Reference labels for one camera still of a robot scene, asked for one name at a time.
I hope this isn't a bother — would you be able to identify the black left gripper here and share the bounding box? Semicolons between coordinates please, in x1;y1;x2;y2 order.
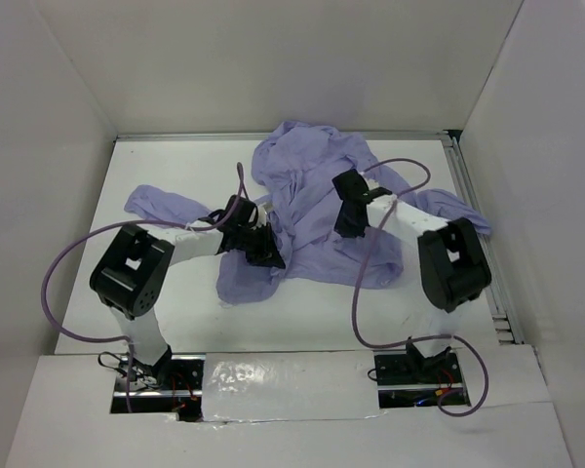
235;221;285;269

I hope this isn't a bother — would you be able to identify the lavender zip jacket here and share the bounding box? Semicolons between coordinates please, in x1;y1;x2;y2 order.
123;119;492;307

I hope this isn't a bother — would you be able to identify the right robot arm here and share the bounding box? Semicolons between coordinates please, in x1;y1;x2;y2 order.
332;170;491;382

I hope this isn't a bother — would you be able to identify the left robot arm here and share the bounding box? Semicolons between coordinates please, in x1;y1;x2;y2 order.
90;195;286;389

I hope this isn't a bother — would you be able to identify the white taped front panel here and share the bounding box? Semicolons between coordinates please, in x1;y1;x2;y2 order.
202;351;381;422

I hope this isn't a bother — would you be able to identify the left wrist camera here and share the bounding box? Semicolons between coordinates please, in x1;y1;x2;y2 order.
254;202;273;228

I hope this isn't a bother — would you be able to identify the aluminium frame rail back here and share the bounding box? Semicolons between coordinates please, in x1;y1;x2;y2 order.
116;131;453;146

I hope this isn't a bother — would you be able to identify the aluminium frame rail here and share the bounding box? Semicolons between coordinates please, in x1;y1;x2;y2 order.
116;131;453;146
442;130;526;345

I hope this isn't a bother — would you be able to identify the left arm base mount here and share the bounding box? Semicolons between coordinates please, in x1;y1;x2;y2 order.
97;351;205;422

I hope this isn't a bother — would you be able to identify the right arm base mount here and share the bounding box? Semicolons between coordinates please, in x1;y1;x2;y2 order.
367;344;470;410

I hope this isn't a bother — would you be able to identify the aluminium frame rail right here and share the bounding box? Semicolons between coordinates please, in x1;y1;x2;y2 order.
442;130;526;345

